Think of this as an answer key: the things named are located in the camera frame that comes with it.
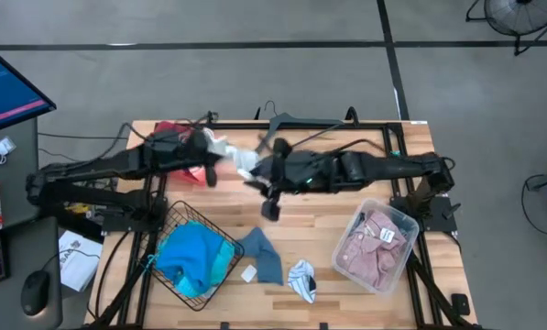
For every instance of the white navy striped small cloth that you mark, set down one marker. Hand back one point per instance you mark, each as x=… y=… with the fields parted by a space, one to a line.
x=300 y=279

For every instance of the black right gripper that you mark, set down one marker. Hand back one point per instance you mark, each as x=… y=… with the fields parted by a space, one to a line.
x=305 y=172

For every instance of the grey clothes hanger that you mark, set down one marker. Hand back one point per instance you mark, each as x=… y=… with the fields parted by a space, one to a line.
x=300 y=120

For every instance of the computer monitor with blue screen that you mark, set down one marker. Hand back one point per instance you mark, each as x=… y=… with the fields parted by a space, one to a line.
x=7 y=87

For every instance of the dark blue cloth with tag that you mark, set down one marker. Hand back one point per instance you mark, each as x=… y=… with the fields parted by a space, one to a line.
x=266 y=256

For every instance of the grey desk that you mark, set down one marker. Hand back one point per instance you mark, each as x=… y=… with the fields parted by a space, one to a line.
x=16 y=192

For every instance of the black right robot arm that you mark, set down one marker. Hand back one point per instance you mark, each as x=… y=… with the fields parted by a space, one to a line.
x=392 y=167

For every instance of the pink checked shirt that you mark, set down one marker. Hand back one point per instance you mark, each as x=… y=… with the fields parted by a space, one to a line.
x=369 y=256

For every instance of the white paper booklet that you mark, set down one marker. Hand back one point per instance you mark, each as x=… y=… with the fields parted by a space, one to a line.
x=78 y=263

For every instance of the blue shirt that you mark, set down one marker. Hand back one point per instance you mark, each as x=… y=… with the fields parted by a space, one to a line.
x=195 y=254

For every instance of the black floor fan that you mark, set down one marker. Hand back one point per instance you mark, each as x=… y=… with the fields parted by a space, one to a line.
x=520 y=16

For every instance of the white sock with grey stripes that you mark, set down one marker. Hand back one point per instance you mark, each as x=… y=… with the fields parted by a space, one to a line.
x=243 y=160

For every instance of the white label sticker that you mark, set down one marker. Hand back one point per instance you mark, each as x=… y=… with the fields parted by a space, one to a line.
x=419 y=122

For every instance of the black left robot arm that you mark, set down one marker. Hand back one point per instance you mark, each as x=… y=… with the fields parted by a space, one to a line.
x=94 y=167

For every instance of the green tape piece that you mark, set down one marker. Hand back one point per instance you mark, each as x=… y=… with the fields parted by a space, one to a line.
x=394 y=153

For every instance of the black frame clamp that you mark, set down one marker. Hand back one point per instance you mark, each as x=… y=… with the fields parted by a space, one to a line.
x=460 y=304
x=352 y=114
x=257 y=114
x=210 y=118

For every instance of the clear plastic bin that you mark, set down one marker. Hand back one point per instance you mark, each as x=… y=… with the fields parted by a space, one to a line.
x=348 y=229

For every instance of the red plastic bin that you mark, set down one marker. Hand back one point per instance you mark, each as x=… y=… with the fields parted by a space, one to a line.
x=190 y=176

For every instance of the black computer mouse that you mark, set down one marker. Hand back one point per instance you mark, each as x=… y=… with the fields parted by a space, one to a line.
x=35 y=291

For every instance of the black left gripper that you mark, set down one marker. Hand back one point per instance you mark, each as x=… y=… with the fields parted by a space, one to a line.
x=177 y=149

